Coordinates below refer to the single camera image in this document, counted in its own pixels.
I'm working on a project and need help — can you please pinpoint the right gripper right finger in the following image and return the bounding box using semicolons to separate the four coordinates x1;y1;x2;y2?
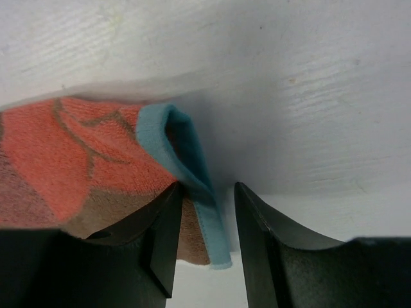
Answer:
234;183;410;307

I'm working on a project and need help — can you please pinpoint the orange brown patterned towel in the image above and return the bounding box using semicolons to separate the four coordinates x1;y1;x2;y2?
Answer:
1;97;232;270

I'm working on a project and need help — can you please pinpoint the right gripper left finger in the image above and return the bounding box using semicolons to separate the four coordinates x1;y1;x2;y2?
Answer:
1;183;184;307

